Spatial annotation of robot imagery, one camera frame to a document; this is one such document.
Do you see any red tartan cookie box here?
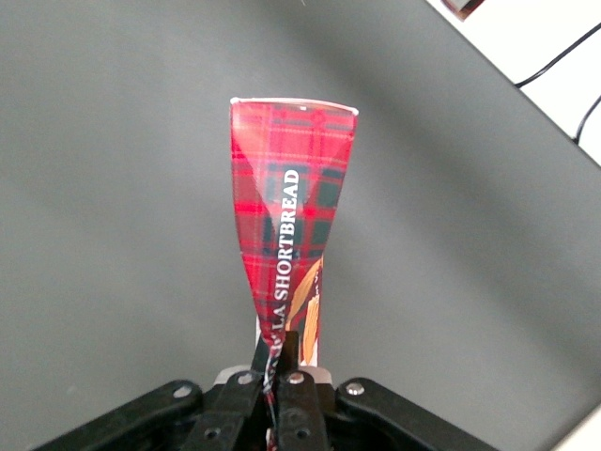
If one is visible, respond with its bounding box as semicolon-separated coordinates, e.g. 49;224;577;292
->
228;96;361;451

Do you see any thin black floor cable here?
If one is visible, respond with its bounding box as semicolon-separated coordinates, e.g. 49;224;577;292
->
514;22;601;89
572;95;601;144

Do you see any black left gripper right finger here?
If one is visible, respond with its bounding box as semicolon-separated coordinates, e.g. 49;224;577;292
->
273;330;332;451

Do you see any small brown box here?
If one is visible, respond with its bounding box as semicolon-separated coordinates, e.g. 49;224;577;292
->
443;0;485;23

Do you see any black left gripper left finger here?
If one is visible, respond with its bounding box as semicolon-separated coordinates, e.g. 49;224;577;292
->
185;333;272;451

